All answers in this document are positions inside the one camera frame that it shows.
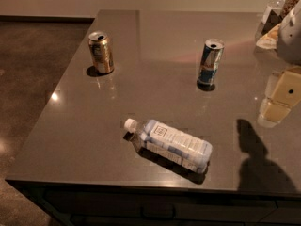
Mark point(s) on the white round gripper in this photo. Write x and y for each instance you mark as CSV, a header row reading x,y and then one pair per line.
x,y
290,41

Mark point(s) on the blue silver redbull can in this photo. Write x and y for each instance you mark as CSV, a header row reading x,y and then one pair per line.
x,y
210,60

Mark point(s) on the gold soda can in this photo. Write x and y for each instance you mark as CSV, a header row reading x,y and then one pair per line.
x,y
101,53

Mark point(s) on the crumpled snack bag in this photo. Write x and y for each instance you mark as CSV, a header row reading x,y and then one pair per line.
x,y
269,40

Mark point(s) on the clear bottle in background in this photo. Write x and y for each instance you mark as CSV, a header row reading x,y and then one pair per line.
x,y
270,18

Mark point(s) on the clear plastic water bottle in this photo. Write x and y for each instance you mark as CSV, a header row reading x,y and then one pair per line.
x,y
175,145

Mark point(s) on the dark snack container box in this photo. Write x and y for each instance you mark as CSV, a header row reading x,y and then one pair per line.
x,y
289,4

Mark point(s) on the dark cabinet drawer handle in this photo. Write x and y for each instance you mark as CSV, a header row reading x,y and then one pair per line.
x,y
157,211

